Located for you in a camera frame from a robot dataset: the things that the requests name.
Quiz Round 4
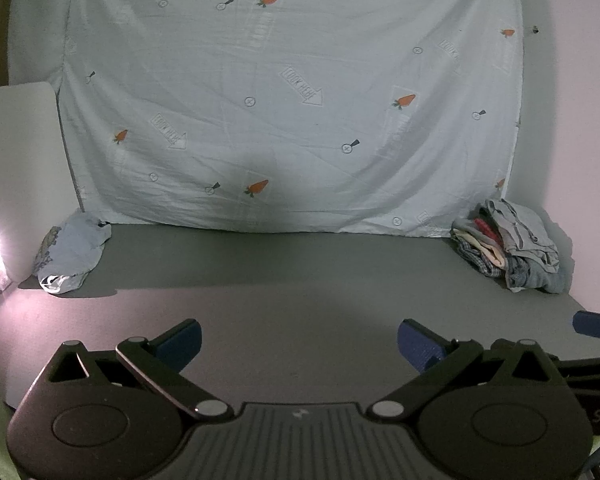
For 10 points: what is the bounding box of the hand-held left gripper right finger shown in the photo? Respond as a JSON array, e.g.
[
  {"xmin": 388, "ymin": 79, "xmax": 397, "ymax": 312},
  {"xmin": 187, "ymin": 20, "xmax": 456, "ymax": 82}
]
[{"xmin": 367, "ymin": 317, "xmax": 576, "ymax": 419}]

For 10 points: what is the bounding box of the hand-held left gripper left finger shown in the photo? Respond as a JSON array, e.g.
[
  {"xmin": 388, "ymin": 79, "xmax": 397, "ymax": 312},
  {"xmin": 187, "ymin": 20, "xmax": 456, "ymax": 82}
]
[{"xmin": 34, "ymin": 317, "xmax": 234, "ymax": 421}]

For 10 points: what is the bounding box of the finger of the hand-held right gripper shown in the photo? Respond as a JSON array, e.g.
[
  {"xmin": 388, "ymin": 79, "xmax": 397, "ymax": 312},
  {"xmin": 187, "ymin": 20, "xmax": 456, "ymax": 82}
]
[{"xmin": 571, "ymin": 310, "xmax": 600, "ymax": 345}]

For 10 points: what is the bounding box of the pile of mixed clothes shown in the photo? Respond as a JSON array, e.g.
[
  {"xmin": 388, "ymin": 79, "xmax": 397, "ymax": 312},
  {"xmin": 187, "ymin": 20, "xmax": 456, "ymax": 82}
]
[{"xmin": 450, "ymin": 198, "xmax": 572, "ymax": 295}]

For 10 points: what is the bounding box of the grey mat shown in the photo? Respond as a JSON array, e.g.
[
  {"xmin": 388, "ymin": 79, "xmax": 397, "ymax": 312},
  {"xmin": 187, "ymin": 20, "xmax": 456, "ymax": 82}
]
[{"xmin": 0, "ymin": 220, "xmax": 600, "ymax": 413}]

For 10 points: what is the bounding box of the crumpled pale blue printed cloth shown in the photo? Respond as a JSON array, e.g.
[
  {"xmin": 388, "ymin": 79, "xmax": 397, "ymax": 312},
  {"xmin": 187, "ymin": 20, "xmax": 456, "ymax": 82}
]
[{"xmin": 36, "ymin": 211, "xmax": 114, "ymax": 295}]

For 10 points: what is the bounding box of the white foam slab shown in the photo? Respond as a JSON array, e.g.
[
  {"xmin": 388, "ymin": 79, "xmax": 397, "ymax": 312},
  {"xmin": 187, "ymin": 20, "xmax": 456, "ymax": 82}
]
[{"xmin": 0, "ymin": 82, "xmax": 79, "ymax": 285}]

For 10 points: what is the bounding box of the carrot printed pale sheet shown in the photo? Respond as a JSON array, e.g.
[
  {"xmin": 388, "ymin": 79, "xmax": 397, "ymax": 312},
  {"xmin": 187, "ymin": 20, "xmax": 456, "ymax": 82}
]
[{"xmin": 7, "ymin": 0, "xmax": 527, "ymax": 239}]

